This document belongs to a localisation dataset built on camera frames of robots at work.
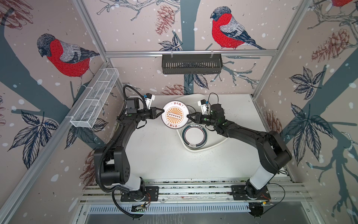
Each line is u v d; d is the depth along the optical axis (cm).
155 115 77
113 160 44
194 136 95
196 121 77
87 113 71
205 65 107
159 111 81
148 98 76
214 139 93
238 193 73
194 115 78
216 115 69
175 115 83
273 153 47
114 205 69
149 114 74
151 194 73
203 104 79
